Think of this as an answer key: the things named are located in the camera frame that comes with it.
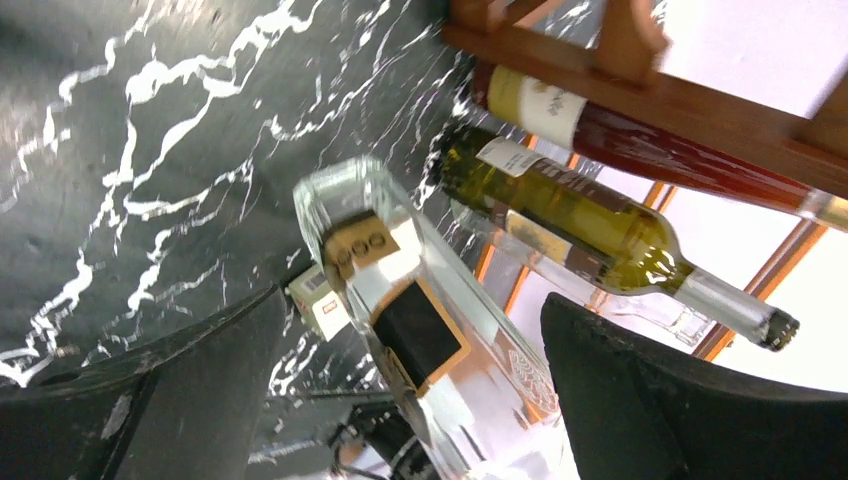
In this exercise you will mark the brown wooden wine rack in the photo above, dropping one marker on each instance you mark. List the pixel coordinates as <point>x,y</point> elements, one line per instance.
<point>621,74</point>

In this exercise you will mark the orange tiered display shelf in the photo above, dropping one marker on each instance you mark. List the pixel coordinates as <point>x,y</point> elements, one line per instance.
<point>733,241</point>

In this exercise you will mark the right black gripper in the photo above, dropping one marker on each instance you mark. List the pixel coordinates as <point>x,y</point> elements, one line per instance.
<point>381,427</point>

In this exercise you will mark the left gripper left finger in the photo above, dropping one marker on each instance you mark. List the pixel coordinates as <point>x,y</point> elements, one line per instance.
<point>185,406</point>

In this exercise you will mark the clear bottle gold label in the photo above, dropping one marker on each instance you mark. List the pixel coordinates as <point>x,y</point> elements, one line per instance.
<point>478,398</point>

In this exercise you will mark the white rectangular box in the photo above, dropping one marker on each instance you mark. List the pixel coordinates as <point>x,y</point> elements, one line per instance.
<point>320,307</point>

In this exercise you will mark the green wine bottle brown label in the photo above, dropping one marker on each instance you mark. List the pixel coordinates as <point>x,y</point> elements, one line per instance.
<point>597,233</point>

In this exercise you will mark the dark red wine bottle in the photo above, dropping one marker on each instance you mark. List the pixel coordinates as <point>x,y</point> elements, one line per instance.
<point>624,143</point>

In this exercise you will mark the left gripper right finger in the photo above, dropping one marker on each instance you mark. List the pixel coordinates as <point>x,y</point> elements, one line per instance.
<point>635,408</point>

